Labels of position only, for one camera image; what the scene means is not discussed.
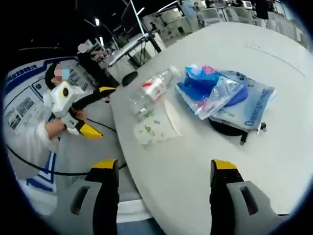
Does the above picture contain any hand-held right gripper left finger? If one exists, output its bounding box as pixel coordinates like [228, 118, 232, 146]
[52, 158, 120, 235]

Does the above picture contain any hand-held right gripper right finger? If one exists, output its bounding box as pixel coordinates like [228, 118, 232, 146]
[209, 158, 289, 235]

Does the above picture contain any black computer mouse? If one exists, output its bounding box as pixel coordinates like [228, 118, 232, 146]
[121, 71, 139, 87]

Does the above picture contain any clear plastic bottle red label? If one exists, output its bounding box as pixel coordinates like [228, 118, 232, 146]
[124, 65, 182, 118]

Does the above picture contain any clear bag with green print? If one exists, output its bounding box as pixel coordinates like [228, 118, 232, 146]
[133, 97, 183, 145]

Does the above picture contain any black round pouch with straps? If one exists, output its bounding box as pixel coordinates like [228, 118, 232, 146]
[207, 117, 268, 147]

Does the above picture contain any pale blue wipes pack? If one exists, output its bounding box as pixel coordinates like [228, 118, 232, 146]
[207, 70, 277, 135]

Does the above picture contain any blue tissue packet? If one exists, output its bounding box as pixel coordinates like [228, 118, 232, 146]
[175, 64, 245, 120]

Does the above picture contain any white tabletop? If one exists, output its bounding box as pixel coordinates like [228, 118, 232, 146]
[109, 23, 313, 235]

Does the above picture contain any person's left hand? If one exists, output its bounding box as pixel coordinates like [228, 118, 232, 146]
[45, 109, 87, 141]

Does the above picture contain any person's head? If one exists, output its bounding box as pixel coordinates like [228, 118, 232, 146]
[45, 62, 74, 90]

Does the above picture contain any person in white shirt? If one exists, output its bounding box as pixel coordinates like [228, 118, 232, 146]
[2, 56, 89, 138]

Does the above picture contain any black tripod stand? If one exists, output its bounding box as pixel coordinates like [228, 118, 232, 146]
[107, 0, 162, 70]

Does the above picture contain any thin black cable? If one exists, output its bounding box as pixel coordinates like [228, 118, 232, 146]
[85, 117, 118, 133]

